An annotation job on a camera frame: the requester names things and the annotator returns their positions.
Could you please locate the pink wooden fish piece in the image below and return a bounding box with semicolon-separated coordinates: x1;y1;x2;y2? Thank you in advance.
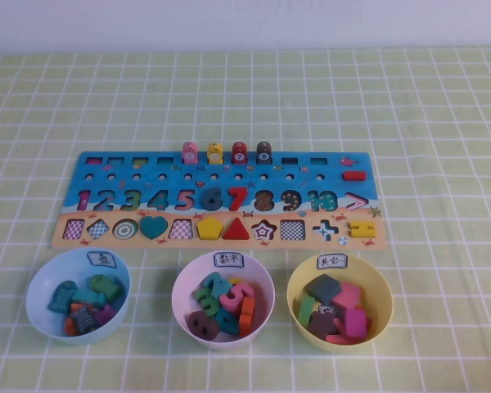
182;141;199;165

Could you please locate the blue sea-themed wooden puzzle board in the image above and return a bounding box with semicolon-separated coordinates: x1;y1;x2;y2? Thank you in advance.
50;151;388;251

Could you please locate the red wooden fish piece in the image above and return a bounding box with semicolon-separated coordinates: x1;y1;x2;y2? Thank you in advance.
231;142;248;165

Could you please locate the brown wooden fish piece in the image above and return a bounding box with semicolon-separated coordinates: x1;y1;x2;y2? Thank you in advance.
256;141;273;165

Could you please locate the yellow wooden fish piece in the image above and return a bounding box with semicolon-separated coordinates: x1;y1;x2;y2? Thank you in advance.
206;142;224;165

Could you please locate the paper label on pink bowl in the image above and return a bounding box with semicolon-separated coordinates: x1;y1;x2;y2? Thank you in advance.
214;251;245;269

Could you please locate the pale pink plastic bowl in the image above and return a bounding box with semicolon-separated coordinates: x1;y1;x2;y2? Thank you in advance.
171;251;276;350

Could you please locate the paper label on yellow bowl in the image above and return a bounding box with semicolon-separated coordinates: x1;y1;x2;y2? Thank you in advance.
317;254;348;270

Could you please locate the green wooden shape piece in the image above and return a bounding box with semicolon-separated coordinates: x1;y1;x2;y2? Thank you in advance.
297;295;316;327

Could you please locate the brown wooden flower piece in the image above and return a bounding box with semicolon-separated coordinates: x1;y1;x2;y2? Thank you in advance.
308;309;340;340

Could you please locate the paper label on blue bowl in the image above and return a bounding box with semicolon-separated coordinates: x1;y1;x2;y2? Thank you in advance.
86;250;118;270

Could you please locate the yellow plastic bowl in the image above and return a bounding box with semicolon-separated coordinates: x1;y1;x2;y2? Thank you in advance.
286;252;394;353

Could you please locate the light blue plastic bowl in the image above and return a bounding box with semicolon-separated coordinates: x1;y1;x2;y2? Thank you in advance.
25;246;131;346

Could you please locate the red wooden number seven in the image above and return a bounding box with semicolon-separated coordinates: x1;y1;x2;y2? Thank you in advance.
228;186;249;211

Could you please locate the dark blue wooden number six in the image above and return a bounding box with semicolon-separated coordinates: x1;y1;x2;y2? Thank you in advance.
200;187;228;213

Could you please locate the red wooden triangle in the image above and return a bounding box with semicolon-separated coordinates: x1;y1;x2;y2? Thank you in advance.
223;217;251;241

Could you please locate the yellow wooden pentagon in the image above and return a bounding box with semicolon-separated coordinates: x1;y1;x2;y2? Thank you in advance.
196;216;224;241

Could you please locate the teal wooden number two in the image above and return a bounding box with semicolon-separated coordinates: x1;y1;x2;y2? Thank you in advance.
200;272;230;300

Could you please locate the teal wooden heart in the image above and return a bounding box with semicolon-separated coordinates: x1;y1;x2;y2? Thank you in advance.
139;215;169;240

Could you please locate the pink wooden number five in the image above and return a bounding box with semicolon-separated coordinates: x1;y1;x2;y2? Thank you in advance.
218;282;255;314

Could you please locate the green wooden number three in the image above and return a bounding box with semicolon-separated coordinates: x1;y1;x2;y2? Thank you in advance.
192;287;220;312

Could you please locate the yellow wooden equals sign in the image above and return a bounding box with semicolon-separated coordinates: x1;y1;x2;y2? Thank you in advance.
349;221;377;238

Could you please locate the orange wooden number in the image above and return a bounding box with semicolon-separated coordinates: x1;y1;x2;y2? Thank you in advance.
239;296;257;337

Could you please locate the dark grey wooden square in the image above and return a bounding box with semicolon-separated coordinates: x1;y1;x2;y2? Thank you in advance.
306;273;343;302

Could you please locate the teal wooden number four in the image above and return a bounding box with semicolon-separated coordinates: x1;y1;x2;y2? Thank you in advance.
214;306;242;337

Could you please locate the brown wooden number eight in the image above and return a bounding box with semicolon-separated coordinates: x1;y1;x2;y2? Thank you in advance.
187;310;221;341

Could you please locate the pink wooden square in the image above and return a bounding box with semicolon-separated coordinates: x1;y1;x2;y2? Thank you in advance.
330;281;363;311

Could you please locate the green wooden fish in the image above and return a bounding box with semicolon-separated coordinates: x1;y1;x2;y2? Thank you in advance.
90;273;122;302

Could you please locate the magenta wooden block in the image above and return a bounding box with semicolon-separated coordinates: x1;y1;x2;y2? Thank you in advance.
343;308;367;339

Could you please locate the coral red wooden shape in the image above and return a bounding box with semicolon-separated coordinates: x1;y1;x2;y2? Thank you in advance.
325;317;372;346

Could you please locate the purple wooden fish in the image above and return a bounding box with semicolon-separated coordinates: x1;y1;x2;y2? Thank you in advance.
93;303;118;327

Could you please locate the plain teal wooden fish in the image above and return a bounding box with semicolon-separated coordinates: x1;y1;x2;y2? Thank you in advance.
71;288;106;309

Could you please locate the green checked tablecloth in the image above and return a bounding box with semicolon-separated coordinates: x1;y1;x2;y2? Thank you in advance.
0;44;491;393

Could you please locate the dark grey wooden fish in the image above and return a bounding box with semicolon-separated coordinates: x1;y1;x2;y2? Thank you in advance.
71;306;99;335

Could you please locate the teal striped wooden fish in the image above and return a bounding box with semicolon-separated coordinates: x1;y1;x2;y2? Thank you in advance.
47;280;75;313

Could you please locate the orange wooden fish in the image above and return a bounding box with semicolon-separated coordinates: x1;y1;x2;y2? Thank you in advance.
64;302;85;337

